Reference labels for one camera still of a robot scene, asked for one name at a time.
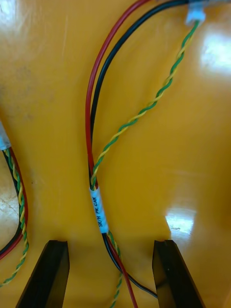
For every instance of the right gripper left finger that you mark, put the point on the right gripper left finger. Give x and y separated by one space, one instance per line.
45 276

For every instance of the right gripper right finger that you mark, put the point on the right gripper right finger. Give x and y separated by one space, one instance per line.
173 276

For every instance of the yellow-orange plastic bin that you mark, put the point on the yellow-orange plastic bin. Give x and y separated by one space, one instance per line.
156 168

